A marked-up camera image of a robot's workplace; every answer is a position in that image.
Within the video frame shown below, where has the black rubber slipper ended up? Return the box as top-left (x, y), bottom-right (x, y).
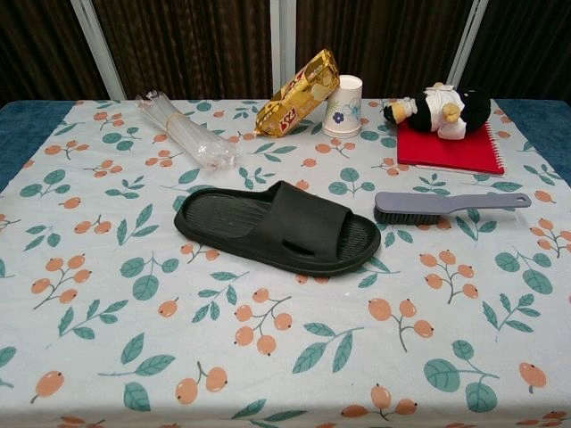
top-left (172, 180), bottom-right (383, 276)

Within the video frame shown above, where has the gold snack packet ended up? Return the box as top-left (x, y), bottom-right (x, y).
top-left (253, 48), bottom-right (343, 139)

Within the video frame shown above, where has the white floral paper cup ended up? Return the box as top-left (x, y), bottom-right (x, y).
top-left (321, 74), bottom-right (364, 138)

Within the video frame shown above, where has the clear plastic straws bundle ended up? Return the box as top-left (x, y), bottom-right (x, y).
top-left (135, 90), bottom-right (242, 171)

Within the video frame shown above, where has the red spiral notebook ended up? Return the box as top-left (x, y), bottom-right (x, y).
top-left (396, 119), bottom-right (508, 178)

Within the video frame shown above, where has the floral fruit print tablecloth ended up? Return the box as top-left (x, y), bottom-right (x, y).
top-left (0, 96), bottom-right (571, 428)

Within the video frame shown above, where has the black white plush doll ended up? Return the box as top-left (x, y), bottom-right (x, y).
top-left (382, 81), bottom-right (492, 139)

